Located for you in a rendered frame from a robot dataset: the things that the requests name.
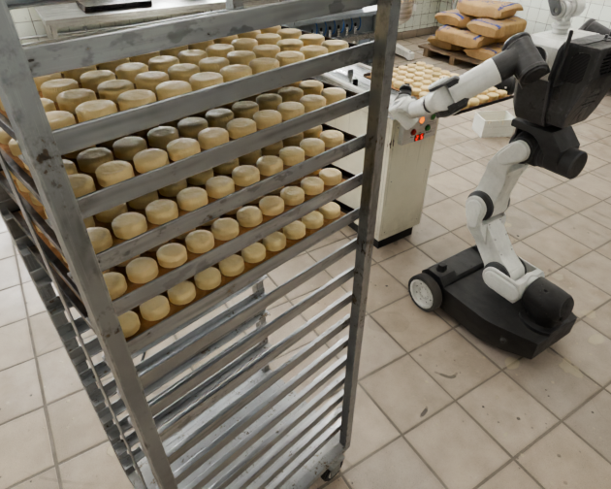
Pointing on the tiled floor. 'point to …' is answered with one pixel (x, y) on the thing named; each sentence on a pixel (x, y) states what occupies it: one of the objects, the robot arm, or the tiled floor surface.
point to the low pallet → (449, 54)
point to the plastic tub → (493, 123)
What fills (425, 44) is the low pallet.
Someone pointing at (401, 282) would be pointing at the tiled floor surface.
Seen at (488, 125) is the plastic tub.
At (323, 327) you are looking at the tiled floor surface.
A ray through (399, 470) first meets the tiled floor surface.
